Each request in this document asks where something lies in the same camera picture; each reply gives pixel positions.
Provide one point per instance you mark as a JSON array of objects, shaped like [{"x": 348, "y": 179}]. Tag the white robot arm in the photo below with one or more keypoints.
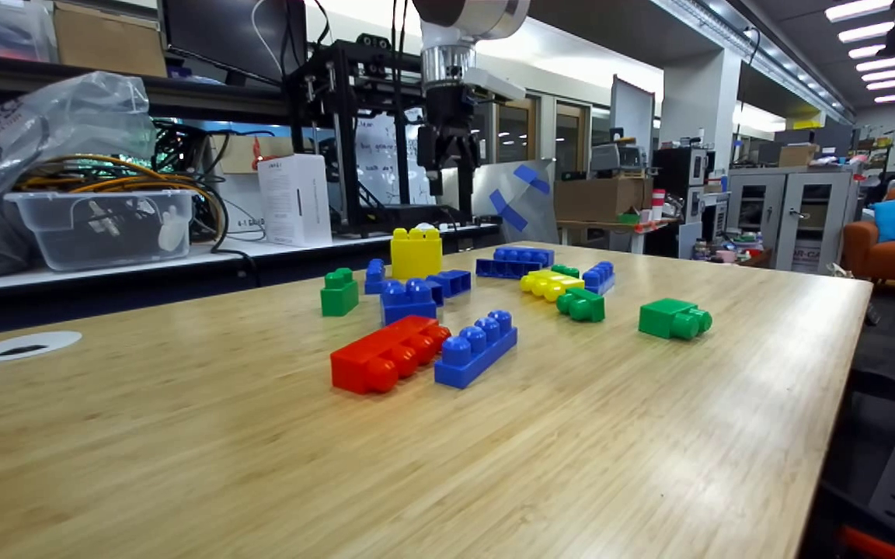
[{"x": 468, "y": 18}]

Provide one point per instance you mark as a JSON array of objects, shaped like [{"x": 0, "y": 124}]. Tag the small green toy block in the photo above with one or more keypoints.
[
  {"x": 564, "y": 270},
  {"x": 339, "y": 297}
]

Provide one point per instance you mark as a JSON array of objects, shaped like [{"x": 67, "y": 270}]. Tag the long red toy block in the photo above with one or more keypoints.
[{"x": 386, "y": 357}]

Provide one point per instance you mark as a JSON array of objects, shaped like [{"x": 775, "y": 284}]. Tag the orange clamp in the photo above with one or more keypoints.
[{"x": 879, "y": 546}]

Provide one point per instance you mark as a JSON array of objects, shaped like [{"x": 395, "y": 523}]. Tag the black wall shelf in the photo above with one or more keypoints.
[{"x": 210, "y": 98}]

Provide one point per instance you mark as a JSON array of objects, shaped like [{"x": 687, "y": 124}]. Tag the brown cardboard box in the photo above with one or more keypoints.
[{"x": 106, "y": 43}]

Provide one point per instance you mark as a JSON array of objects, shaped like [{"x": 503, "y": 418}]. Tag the white glass door cabinet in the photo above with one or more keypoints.
[{"x": 792, "y": 218}]

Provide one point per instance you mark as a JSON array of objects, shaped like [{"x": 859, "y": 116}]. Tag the clear plastic storage bin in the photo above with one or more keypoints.
[{"x": 106, "y": 235}]

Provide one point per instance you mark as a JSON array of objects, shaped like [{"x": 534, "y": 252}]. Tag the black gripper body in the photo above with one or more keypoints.
[{"x": 452, "y": 110}]

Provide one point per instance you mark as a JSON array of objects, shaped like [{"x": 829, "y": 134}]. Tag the orange sofa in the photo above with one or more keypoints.
[{"x": 893, "y": 259}]

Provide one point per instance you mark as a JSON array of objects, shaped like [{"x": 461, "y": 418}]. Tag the white round table grommet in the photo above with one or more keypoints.
[{"x": 27, "y": 347}]

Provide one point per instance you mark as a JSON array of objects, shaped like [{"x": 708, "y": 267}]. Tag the square blue toy block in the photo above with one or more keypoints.
[{"x": 407, "y": 301}]

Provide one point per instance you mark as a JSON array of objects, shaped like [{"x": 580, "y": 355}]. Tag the white board panel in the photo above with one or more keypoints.
[{"x": 634, "y": 118}]

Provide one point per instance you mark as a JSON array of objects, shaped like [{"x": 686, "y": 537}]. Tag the large cardboard box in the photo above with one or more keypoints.
[{"x": 603, "y": 201}]

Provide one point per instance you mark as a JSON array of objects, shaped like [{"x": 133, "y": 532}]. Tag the black monitor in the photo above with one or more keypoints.
[{"x": 232, "y": 34}]

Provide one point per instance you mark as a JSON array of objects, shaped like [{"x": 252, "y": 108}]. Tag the black printer frame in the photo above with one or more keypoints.
[{"x": 348, "y": 103}]

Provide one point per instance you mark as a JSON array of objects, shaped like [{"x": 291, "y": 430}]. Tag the long blue toy block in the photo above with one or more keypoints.
[
  {"x": 473, "y": 351},
  {"x": 515, "y": 263}
]

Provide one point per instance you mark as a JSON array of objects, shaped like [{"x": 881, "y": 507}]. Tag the clear acrylic panel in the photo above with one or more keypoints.
[{"x": 499, "y": 176}]

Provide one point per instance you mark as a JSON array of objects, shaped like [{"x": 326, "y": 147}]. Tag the flat yellow toy block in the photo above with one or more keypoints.
[{"x": 547, "y": 287}]

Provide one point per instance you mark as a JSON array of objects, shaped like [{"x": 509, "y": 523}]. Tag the tall yellow toy block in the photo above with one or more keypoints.
[{"x": 419, "y": 256}]

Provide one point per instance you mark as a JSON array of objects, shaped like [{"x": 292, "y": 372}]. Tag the blue tape strip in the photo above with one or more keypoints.
[
  {"x": 534, "y": 180},
  {"x": 509, "y": 213}
]

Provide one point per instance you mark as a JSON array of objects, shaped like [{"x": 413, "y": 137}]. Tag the clear plastic bag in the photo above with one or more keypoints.
[{"x": 53, "y": 124}]

